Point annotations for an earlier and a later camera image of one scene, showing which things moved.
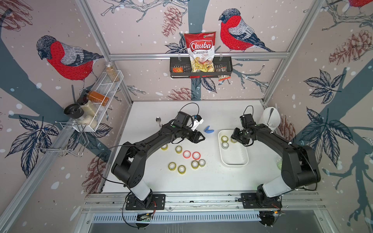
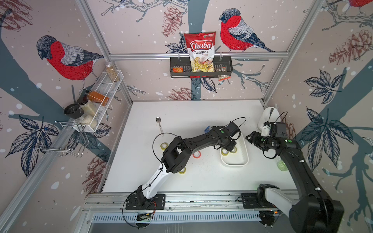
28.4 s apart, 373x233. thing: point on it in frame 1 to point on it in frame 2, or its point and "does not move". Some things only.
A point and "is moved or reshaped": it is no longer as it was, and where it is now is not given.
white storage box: [231, 154] does not move
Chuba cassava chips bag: [201, 48] does not move
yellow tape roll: [224, 139] is moved or reshaped
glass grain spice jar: [111, 72] does not move
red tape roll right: [196, 155] does not move
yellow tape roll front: [225, 145] is moved or reshaped
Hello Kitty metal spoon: [158, 120] does not move
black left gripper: [194, 139] to [233, 144]
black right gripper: [234, 135] to [253, 138]
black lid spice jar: [74, 111] does not move
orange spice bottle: [99, 98] does not move
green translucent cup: [279, 162] does not move
